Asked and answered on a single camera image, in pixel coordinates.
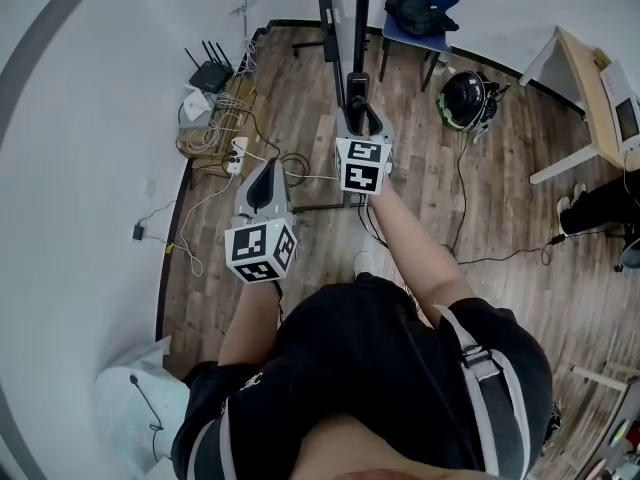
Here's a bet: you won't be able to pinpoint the blue chair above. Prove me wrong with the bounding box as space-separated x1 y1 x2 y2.
378 0 461 93

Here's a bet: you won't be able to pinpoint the thick white floor cable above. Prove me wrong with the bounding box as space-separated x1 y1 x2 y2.
164 170 236 278

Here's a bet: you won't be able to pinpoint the bundle of white cables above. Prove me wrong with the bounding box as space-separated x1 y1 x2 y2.
187 92 257 153

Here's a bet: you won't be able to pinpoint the black bag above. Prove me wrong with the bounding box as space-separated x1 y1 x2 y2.
383 0 460 38

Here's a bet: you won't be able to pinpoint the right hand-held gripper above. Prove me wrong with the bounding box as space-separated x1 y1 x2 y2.
333 102 395 198

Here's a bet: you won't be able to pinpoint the grey shoulder strap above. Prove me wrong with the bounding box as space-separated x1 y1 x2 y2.
434 305 531 480
187 407 236 480

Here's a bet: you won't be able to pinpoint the coiled black cable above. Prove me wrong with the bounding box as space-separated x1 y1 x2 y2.
278 151 312 188

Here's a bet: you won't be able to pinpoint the black cable with plug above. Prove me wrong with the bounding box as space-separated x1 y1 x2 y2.
128 373 166 464

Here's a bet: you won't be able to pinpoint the light wood desk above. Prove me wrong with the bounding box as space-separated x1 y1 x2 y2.
518 25 640 185

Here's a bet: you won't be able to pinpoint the person's black shirt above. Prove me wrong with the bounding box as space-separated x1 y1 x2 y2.
171 272 554 480

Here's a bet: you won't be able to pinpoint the long black floor cable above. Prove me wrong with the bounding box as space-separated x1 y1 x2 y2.
442 130 569 268

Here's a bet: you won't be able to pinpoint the white power strip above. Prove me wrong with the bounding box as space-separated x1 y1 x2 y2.
227 136 250 175

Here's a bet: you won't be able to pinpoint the person's right forearm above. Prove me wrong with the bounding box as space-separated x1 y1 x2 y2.
368 185 477 328

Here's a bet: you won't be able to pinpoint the light wood table frame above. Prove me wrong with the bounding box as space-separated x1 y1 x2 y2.
572 362 640 480

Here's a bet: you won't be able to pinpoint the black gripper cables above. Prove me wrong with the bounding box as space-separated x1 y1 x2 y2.
357 195 389 249

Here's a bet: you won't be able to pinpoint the cardboard box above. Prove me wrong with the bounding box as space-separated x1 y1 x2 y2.
175 75 259 162

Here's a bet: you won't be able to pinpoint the black office chair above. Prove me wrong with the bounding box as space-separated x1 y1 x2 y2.
619 237 640 272

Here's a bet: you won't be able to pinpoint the black headset device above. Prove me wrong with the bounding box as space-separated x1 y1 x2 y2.
542 402 564 452

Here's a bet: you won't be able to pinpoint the thin white cable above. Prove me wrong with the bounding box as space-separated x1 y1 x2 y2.
242 151 342 182

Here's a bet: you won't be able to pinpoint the white wall cable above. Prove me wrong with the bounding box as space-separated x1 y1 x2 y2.
237 0 251 44

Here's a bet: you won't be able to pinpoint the white router box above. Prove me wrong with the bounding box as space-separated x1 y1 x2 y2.
180 89 214 132

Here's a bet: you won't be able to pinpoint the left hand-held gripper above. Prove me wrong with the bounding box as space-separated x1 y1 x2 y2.
224 159 300 284

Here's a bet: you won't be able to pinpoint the white device with screen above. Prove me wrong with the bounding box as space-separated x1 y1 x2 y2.
597 59 640 155

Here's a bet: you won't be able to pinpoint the black helmet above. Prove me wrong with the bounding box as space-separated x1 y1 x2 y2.
437 70 512 133

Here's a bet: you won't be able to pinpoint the person's white shoe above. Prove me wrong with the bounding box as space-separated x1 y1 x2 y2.
352 250 375 278

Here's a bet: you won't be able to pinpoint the person's left forearm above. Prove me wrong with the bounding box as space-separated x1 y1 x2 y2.
218 280 285 368

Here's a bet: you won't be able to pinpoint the black router with antennas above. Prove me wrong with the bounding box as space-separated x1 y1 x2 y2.
184 40 235 94

